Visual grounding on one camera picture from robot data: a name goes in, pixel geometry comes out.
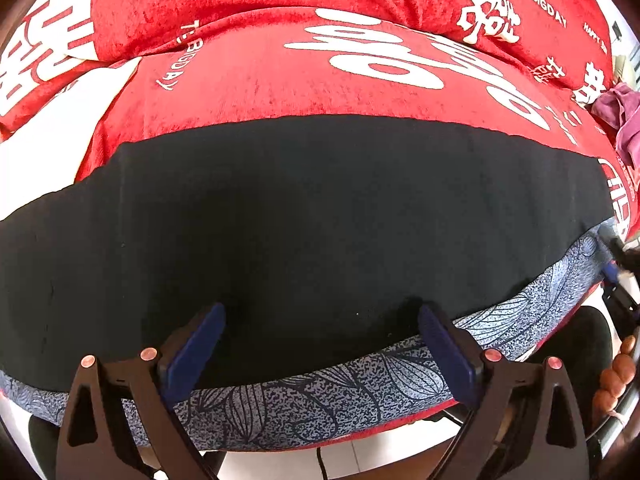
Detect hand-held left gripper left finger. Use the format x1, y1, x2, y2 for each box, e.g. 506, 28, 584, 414
55, 302, 227, 480

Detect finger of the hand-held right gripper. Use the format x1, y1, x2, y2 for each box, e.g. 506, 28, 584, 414
597, 222, 633, 286

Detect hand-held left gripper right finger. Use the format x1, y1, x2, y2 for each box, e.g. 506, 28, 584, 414
417, 304, 591, 480

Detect black pants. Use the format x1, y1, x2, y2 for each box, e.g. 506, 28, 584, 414
0, 114, 618, 395

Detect person's right hand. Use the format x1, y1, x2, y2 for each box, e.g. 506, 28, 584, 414
592, 335, 638, 418

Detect blue patterned bed sheet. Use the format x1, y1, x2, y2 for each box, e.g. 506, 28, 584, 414
0, 220, 613, 453

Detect purple cloth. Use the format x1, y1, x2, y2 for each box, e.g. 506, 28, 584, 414
590, 82, 640, 168

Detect white cloth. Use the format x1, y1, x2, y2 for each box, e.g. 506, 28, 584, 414
0, 57, 143, 223

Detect red printed blanket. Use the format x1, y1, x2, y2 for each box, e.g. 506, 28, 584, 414
0, 0, 640, 241

